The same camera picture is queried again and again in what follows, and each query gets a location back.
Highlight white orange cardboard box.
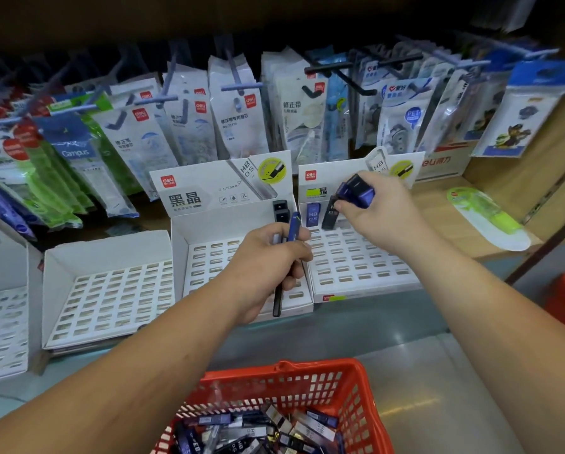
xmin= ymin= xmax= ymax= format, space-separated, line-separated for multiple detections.
xmin=414 ymin=141 xmax=478 ymax=183

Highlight row of green hanging packets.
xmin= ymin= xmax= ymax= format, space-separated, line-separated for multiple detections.
xmin=8 ymin=92 xmax=143 ymax=230

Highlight person's left forearm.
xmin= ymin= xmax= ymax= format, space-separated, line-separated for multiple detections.
xmin=0 ymin=279 xmax=254 ymax=454

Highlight white slotted display box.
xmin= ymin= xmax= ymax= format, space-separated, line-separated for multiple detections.
xmin=41 ymin=230 xmax=176 ymax=351
xmin=0 ymin=209 xmax=31 ymax=384

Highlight pile of lead cases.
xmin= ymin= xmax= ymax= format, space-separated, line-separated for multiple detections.
xmin=173 ymin=403 xmax=347 ymax=454

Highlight green correction tape pack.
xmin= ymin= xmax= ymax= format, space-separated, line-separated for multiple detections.
xmin=446 ymin=186 xmax=532 ymax=252

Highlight wooden shelf unit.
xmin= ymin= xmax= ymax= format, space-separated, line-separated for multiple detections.
xmin=0 ymin=0 xmax=565 ymax=298

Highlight blue narrow hanging packet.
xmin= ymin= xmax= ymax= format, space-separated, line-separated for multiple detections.
xmin=324 ymin=53 xmax=352 ymax=162

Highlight blue header hanging packet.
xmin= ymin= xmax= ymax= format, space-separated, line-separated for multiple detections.
xmin=35 ymin=112 xmax=140 ymax=219

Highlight cartoon print hanging packet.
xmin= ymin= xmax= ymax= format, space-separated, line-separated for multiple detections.
xmin=471 ymin=59 xmax=565 ymax=160

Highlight white display box green header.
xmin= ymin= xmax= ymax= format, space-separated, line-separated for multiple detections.
xmin=297 ymin=147 xmax=426 ymax=304

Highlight black metal display hook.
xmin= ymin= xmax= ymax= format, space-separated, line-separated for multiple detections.
xmin=304 ymin=60 xmax=355 ymax=75
xmin=358 ymin=46 xmax=424 ymax=67
xmin=334 ymin=70 xmax=379 ymax=98

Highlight blue white correction tape packets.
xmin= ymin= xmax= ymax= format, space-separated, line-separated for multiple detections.
xmin=356 ymin=42 xmax=510 ymax=154

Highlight white display box grey header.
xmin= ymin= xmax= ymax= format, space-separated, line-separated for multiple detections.
xmin=149 ymin=150 xmax=315 ymax=323

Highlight white correction tape refill packet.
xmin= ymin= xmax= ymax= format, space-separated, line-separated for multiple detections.
xmin=207 ymin=53 xmax=271 ymax=160
xmin=92 ymin=104 xmax=181 ymax=202
xmin=162 ymin=61 xmax=219 ymax=167

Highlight person's left hand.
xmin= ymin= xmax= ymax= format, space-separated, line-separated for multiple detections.
xmin=221 ymin=224 xmax=314 ymax=325

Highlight person's right hand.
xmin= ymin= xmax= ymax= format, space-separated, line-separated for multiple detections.
xmin=333 ymin=171 xmax=437 ymax=261

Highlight person's right forearm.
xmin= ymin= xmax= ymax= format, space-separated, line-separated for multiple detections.
xmin=396 ymin=231 xmax=565 ymax=454

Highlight red label hanging packets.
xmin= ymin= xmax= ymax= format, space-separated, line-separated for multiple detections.
xmin=0 ymin=90 xmax=44 ymax=242

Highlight dark blue pencil lead case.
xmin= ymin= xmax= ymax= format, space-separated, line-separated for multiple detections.
xmin=347 ymin=173 xmax=376 ymax=213

